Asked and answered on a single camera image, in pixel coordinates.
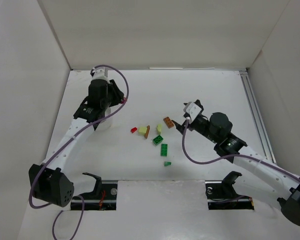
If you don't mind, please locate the light green lego slope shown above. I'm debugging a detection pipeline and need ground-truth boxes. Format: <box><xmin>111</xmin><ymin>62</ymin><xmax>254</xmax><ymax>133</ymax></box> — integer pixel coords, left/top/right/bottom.
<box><xmin>163</xmin><ymin>161</ymin><xmax>172</xmax><ymax>167</ymax></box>

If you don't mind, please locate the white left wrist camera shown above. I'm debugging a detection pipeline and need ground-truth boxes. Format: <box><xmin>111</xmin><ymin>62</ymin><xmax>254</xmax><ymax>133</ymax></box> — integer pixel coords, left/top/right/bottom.
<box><xmin>90</xmin><ymin>67</ymin><xmax>109</xmax><ymax>82</ymax></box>

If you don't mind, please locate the brown curved lego piece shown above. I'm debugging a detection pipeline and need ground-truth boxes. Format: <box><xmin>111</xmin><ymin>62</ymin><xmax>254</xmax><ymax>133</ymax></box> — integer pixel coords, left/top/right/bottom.
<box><xmin>144</xmin><ymin>125</ymin><xmax>150</xmax><ymax>139</ymax></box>

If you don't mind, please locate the green long lego brick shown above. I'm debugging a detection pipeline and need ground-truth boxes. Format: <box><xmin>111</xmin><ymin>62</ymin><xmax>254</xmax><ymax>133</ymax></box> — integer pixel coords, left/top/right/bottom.
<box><xmin>160</xmin><ymin>143</ymin><xmax>168</xmax><ymax>157</ymax></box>

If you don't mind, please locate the orange lego brick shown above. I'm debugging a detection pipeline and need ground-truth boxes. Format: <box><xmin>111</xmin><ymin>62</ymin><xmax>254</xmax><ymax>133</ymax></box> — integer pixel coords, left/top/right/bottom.
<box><xmin>163</xmin><ymin>116</ymin><xmax>175</xmax><ymax>129</ymax></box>

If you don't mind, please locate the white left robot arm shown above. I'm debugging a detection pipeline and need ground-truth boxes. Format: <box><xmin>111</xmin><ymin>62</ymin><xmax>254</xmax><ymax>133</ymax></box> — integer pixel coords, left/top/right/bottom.
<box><xmin>28</xmin><ymin>76</ymin><xmax>127</xmax><ymax>209</ymax></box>

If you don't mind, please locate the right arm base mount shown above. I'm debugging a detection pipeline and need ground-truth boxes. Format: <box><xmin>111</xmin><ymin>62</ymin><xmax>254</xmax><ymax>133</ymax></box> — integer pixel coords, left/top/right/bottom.
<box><xmin>205</xmin><ymin>171</ymin><xmax>255</xmax><ymax>211</ymax></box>

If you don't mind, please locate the white round divided container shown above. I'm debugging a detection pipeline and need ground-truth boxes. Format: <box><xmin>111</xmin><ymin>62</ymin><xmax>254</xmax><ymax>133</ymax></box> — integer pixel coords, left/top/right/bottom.
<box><xmin>96</xmin><ymin>108</ymin><xmax>113</xmax><ymax>132</ymax></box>

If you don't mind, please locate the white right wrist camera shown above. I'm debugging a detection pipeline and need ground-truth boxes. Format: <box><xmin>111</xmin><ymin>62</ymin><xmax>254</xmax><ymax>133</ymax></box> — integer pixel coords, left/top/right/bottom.
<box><xmin>183</xmin><ymin>101</ymin><xmax>202</xmax><ymax>123</ymax></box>

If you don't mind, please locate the yellow lego piece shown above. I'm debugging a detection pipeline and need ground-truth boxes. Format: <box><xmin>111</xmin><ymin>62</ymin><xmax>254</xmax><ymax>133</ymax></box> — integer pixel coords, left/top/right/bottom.
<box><xmin>156</xmin><ymin>124</ymin><xmax>162</xmax><ymax>135</ymax></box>

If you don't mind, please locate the yellow lego brick left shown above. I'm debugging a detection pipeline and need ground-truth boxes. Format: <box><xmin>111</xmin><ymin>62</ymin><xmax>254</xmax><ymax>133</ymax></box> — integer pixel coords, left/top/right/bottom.
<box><xmin>138</xmin><ymin>126</ymin><xmax>148</xmax><ymax>136</ymax></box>

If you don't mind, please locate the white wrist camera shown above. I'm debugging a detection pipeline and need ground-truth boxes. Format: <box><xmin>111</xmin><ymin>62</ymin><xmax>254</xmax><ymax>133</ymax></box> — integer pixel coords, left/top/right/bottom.
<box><xmin>90</xmin><ymin>67</ymin><xmax>109</xmax><ymax>82</ymax></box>
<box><xmin>183</xmin><ymin>101</ymin><xmax>202</xmax><ymax>123</ymax></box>

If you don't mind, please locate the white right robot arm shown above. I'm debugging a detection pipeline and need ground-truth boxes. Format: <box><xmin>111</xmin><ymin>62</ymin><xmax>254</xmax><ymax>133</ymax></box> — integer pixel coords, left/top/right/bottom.
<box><xmin>175</xmin><ymin>99</ymin><xmax>300</xmax><ymax>226</ymax></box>

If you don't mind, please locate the small red lego piece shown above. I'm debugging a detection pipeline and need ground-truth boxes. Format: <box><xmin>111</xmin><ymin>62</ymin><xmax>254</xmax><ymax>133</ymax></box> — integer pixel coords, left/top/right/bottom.
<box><xmin>130</xmin><ymin>127</ymin><xmax>138</xmax><ymax>133</ymax></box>

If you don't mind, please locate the green square lego brick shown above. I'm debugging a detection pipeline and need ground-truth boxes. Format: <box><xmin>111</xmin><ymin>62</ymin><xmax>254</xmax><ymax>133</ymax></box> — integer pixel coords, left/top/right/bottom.
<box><xmin>152</xmin><ymin>135</ymin><xmax>164</xmax><ymax>146</ymax></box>

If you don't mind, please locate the aluminium rail right side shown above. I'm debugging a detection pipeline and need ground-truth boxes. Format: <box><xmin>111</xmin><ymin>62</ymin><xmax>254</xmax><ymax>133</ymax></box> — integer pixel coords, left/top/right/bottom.
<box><xmin>239</xmin><ymin>70</ymin><xmax>277</xmax><ymax>164</ymax></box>

